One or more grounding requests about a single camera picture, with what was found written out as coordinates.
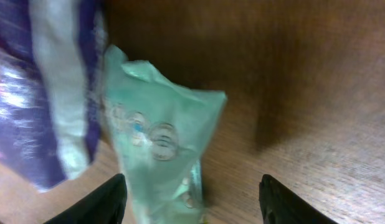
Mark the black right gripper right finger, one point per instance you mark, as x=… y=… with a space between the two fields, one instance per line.
x=279 y=205

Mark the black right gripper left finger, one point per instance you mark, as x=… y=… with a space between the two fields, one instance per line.
x=105 y=205

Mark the mint green wipes pack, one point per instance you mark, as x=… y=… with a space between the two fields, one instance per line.
x=160 y=131

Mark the red purple tissue pack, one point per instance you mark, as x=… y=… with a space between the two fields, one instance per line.
x=50 y=73

